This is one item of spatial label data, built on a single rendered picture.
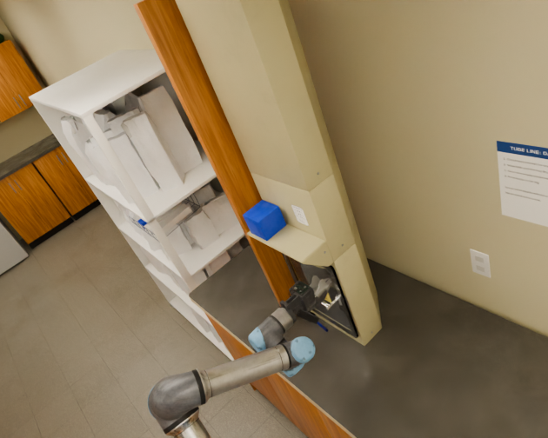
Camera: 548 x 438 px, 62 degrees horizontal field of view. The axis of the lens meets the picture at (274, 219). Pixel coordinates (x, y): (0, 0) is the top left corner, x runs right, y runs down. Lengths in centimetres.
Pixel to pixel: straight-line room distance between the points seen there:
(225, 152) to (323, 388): 96
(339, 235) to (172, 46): 81
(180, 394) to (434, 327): 105
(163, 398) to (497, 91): 121
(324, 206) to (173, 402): 73
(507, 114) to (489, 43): 20
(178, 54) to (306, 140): 49
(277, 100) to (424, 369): 111
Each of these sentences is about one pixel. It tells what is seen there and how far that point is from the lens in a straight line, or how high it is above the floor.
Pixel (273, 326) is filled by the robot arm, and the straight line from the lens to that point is 155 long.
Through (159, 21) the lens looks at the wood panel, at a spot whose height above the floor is 227.
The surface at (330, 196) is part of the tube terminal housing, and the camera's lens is 148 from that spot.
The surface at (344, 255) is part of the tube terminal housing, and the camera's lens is 162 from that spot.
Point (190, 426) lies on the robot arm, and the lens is 146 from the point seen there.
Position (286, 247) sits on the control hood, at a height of 151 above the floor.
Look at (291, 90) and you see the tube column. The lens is 131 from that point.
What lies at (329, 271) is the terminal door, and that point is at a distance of 164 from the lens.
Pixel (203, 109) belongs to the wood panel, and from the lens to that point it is 158.
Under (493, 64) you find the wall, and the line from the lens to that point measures 137.
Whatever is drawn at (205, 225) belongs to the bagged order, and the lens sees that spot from 277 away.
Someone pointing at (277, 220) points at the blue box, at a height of 156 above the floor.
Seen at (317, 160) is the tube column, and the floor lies 179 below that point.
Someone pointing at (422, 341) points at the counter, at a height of 94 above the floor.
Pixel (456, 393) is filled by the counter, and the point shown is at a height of 94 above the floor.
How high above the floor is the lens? 246
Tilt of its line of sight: 33 degrees down
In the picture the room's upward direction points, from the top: 23 degrees counter-clockwise
